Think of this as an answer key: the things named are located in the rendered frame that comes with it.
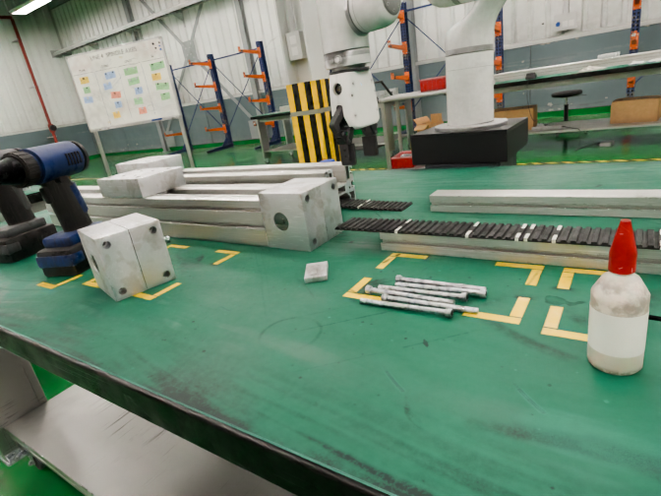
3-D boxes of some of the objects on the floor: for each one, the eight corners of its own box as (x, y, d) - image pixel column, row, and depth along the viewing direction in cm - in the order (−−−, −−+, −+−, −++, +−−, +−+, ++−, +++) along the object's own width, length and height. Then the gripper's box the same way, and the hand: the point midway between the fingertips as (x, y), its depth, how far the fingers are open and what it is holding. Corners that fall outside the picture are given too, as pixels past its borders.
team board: (101, 200, 635) (52, 56, 568) (124, 192, 680) (81, 57, 613) (192, 191, 594) (150, 33, 528) (210, 182, 639) (173, 36, 573)
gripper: (355, 65, 88) (366, 152, 94) (303, 70, 75) (320, 170, 81) (388, 58, 84) (397, 150, 90) (339, 63, 71) (354, 169, 77)
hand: (360, 154), depth 85 cm, fingers open, 8 cm apart
